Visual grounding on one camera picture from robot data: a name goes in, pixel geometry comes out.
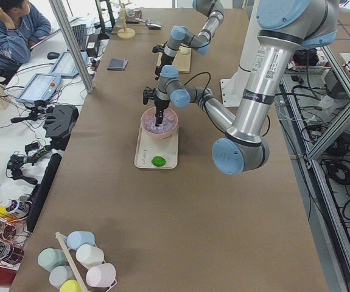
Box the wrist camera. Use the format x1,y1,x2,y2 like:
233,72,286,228
152,44,165,54
142,87,156,105

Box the pink plastic cup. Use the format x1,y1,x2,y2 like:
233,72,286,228
86,263,117,288

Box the grey folded cloth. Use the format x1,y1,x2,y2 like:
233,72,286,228
107,58,128,71

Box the white steamed bun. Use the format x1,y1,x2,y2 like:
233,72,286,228
180,46,191,55

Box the far teach pendant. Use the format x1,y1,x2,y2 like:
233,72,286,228
49,51,79,78

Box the seated person blue jacket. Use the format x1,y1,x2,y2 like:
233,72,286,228
0,1,51,71

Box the white plastic cup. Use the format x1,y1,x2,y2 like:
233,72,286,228
75,244,104,269

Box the black keyboard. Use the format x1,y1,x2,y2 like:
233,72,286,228
71,24,88,52

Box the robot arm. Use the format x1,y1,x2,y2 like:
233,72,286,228
143,1,339,175
152,0,224,80

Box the metal scoop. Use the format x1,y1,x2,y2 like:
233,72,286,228
136,18,163,30

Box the green lime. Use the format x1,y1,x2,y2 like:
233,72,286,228
151,156,166,167

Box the wooden mug tree stand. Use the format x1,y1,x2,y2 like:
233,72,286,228
117,1,135,39

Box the green plastic cup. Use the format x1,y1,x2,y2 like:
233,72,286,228
37,248,67,272

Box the bamboo cutting board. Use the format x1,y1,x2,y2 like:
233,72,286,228
156,48,192,73

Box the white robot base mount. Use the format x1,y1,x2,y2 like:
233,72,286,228
220,0,261,107

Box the blue plastic cup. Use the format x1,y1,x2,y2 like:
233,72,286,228
66,231,96,251

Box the teach pendant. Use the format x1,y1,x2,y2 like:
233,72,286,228
49,51,79,78
16,73,61,103

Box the yellow plastic cup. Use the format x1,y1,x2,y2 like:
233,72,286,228
59,279,82,292

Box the near teach pendant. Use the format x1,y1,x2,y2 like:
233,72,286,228
16,73,61,103

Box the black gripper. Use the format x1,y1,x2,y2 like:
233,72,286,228
154,97,170,127
155,53,173,80

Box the grey plastic cup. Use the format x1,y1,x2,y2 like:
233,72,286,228
49,266,75,289

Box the clear ice cubes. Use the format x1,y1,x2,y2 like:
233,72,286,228
141,108,178,134

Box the computer mouse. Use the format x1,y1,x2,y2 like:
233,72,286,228
47,51,60,60

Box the aluminium frame post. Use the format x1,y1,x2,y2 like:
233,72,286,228
49,0,94,94

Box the cream plastic tray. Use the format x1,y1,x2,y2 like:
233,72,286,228
134,126,178,169

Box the pink bowl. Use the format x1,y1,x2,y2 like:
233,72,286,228
141,116,178,139

